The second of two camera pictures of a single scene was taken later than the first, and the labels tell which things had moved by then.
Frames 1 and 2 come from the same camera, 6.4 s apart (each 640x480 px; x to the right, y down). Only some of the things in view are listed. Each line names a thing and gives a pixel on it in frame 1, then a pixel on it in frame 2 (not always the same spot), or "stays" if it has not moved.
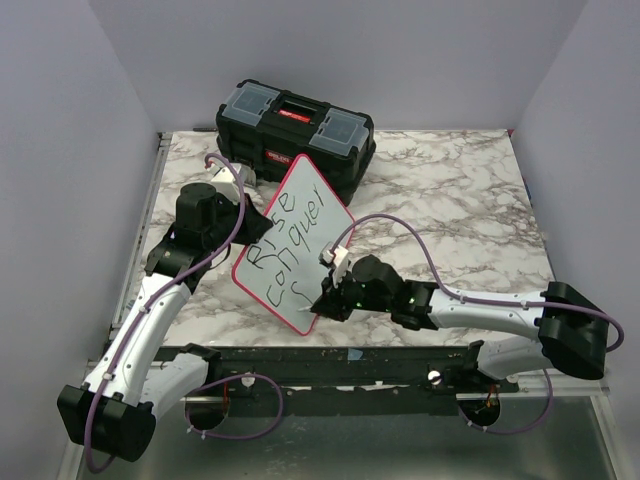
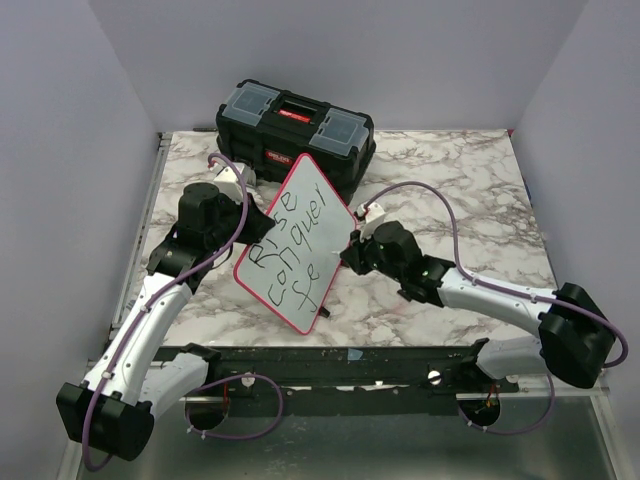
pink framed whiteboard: (282, 270) stays
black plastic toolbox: (269, 129) stays
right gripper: (330, 303) to (353, 254)
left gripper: (255, 223) stays
